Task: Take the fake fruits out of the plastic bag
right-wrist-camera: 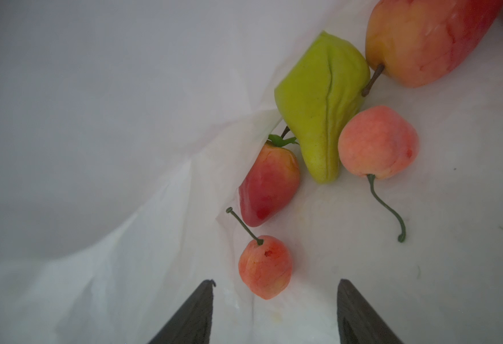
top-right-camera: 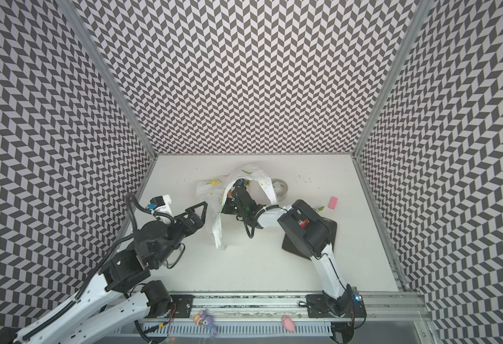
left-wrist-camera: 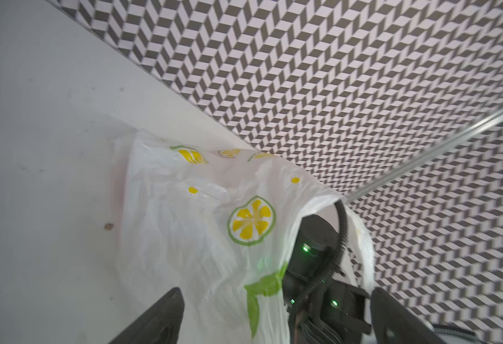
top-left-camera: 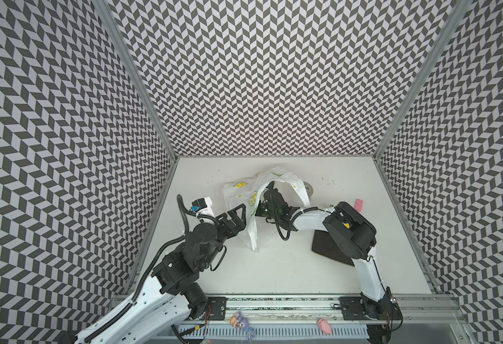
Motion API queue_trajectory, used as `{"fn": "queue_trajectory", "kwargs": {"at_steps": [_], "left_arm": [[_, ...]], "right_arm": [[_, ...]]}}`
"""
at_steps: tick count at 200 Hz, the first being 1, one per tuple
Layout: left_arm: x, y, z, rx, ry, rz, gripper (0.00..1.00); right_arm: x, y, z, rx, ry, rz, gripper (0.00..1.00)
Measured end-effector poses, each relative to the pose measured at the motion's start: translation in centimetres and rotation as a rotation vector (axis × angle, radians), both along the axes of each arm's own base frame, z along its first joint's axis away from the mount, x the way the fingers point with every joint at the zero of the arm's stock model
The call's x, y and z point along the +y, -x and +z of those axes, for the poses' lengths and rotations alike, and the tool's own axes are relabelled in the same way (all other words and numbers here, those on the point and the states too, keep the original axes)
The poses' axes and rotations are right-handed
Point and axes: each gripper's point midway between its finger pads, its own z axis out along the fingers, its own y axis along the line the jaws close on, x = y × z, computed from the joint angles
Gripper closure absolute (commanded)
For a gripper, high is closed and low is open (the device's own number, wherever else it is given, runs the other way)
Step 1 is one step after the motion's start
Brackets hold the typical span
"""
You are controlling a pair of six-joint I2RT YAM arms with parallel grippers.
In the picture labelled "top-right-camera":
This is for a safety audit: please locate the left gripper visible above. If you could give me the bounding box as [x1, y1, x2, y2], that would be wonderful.
[151, 202, 208, 270]

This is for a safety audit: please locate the white plastic bag fruit print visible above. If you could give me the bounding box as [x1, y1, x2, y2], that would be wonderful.
[195, 164, 279, 249]

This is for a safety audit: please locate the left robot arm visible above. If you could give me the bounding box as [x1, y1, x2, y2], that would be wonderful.
[10, 193, 208, 343]

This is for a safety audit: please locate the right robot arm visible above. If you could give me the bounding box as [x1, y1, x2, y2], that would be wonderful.
[222, 180, 367, 322]

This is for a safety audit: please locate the grey tape roll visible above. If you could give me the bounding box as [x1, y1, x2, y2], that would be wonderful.
[271, 179, 289, 202]

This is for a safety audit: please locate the black square tray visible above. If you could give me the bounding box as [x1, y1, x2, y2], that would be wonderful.
[281, 217, 337, 259]

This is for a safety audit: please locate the pink eraser block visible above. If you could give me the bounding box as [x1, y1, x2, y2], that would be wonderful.
[328, 196, 338, 210]

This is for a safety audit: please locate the purple octopus toy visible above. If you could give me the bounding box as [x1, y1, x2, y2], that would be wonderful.
[193, 310, 217, 339]

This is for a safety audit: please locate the pink toy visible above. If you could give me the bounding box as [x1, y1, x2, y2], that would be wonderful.
[281, 316, 296, 333]

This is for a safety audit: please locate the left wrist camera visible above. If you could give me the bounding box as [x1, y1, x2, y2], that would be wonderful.
[148, 194, 173, 216]

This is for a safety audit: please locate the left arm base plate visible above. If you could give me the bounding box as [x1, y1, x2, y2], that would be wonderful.
[169, 294, 195, 319]

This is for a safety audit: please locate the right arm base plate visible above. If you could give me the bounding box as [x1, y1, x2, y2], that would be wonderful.
[305, 293, 367, 320]

